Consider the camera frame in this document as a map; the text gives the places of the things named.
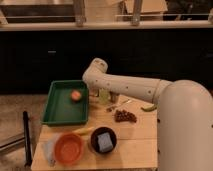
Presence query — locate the black pole stand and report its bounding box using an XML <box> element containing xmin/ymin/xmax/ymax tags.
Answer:
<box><xmin>23</xmin><ymin>111</ymin><xmax>32</xmax><ymax>166</ymax></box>

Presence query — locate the pile of brown nuts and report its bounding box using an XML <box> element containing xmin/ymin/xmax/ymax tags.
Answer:
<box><xmin>114</xmin><ymin>110</ymin><xmax>137</xmax><ymax>123</ymax></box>

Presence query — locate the orange bowl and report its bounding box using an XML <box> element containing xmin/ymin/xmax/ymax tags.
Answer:
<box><xmin>53</xmin><ymin>133</ymin><xmax>83</xmax><ymax>166</ymax></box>

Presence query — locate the yellow banana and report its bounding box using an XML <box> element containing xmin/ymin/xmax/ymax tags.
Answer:
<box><xmin>72</xmin><ymin>127</ymin><xmax>94</xmax><ymax>135</ymax></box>

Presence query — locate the metal spoon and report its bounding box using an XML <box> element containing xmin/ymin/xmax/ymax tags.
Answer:
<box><xmin>106</xmin><ymin>99</ymin><xmax>132</xmax><ymax>112</ymax></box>

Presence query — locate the green plastic tray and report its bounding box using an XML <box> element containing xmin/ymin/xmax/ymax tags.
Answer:
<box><xmin>42</xmin><ymin>80</ymin><xmax>89</xmax><ymax>126</ymax></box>

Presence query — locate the black bowl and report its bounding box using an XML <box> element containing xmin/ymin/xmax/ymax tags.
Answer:
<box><xmin>90</xmin><ymin>127</ymin><xmax>117</xmax><ymax>154</ymax></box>

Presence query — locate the green pepper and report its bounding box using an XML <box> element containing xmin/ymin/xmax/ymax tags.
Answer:
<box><xmin>141</xmin><ymin>105</ymin><xmax>157</xmax><ymax>112</ymax></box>

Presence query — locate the blue grey sponge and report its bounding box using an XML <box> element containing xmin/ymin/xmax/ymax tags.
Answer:
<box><xmin>98</xmin><ymin>133</ymin><xmax>113</xmax><ymax>153</ymax></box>

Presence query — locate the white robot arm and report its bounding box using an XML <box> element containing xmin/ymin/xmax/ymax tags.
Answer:
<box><xmin>82</xmin><ymin>58</ymin><xmax>213</xmax><ymax>171</ymax></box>

